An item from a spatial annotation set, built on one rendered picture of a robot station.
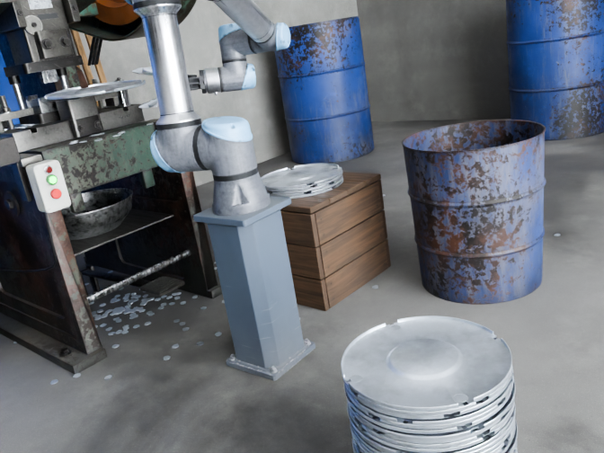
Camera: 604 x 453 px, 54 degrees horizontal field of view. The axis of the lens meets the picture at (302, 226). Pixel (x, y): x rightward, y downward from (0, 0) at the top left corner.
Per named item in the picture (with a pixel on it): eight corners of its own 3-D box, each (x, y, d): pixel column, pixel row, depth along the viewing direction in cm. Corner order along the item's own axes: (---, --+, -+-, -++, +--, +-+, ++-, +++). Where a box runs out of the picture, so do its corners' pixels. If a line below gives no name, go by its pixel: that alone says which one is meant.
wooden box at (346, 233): (391, 266, 215) (380, 173, 204) (326, 311, 189) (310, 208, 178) (308, 252, 241) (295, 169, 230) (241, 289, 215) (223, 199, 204)
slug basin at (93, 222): (158, 217, 209) (151, 190, 206) (70, 253, 186) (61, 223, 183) (108, 209, 232) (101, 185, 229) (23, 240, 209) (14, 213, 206)
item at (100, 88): (57, 102, 158) (56, 99, 158) (37, 96, 181) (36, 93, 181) (159, 84, 172) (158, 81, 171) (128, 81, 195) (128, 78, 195)
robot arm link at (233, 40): (256, 22, 179) (262, 59, 181) (224, 27, 183) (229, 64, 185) (244, 20, 171) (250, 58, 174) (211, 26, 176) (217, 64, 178)
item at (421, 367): (457, 306, 119) (457, 302, 119) (549, 379, 93) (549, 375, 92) (322, 343, 114) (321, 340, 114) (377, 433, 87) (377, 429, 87)
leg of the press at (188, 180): (235, 287, 220) (182, 35, 191) (211, 299, 212) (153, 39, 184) (105, 254, 281) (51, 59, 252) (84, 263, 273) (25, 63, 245)
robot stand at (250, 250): (316, 347, 169) (291, 197, 155) (275, 381, 156) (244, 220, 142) (268, 334, 181) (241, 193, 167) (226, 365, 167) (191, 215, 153)
